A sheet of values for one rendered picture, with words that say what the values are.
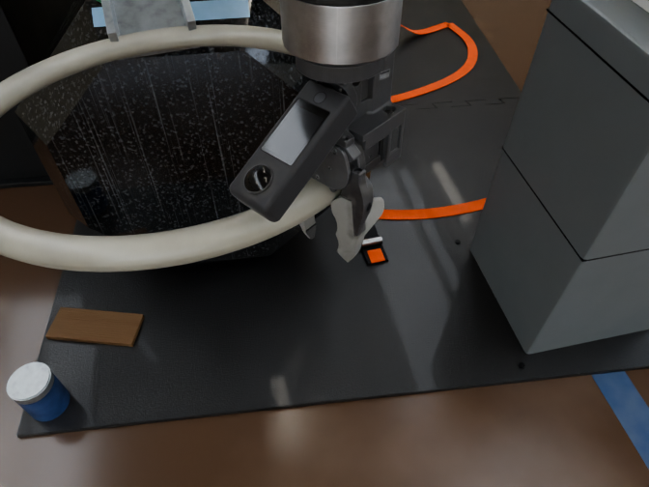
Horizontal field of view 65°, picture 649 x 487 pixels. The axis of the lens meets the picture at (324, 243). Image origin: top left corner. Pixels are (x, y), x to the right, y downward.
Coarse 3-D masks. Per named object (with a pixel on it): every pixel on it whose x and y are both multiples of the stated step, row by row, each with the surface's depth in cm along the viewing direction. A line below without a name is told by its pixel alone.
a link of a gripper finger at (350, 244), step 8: (336, 200) 47; (344, 200) 46; (376, 200) 50; (336, 208) 47; (344, 208) 47; (352, 208) 46; (376, 208) 50; (336, 216) 48; (344, 216) 47; (352, 216) 46; (368, 216) 50; (376, 216) 51; (344, 224) 48; (352, 224) 47; (368, 224) 50; (336, 232) 49; (344, 232) 49; (352, 232) 48; (344, 240) 49; (352, 240) 48; (360, 240) 49; (344, 248) 50; (352, 248) 50; (344, 256) 51; (352, 256) 51
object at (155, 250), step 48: (96, 48) 71; (144, 48) 74; (0, 96) 62; (336, 192) 47; (0, 240) 43; (48, 240) 42; (96, 240) 42; (144, 240) 41; (192, 240) 42; (240, 240) 43
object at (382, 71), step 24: (312, 72) 39; (336, 72) 38; (360, 72) 38; (384, 72) 43; (360, 96) 43; (384, 96) 45; (360, 120) 44; (384, 120) 44; (336, 144) 42; (360, 144) 43; (384, 144) 48; (336, 168) 44
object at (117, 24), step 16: (112, 0) 79; (128, 0) 80; (144, 0) 80; (160, 0) 80; (176, 0) 81; (112, 16) 72; (128, 16) 78; (144, 16) 79; (160, 16) 79; (176, 16) 79; (192, 16) 73; (112, 32) 71; (128, 32) 77; (176, 48) 76
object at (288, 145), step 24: (312, 96) 41; (336, 96) 40; (288, 120) 41; (312, 120) 40; (336, 120) 40; (264, 144) 41; (288, 144) 40; (312, 144) 39; (264, 168) 39; (288, 168) 39; (312, 168) 40; (240, 192) 40; (264, 192) 39; (288, 192) 39; (264, 216) 40
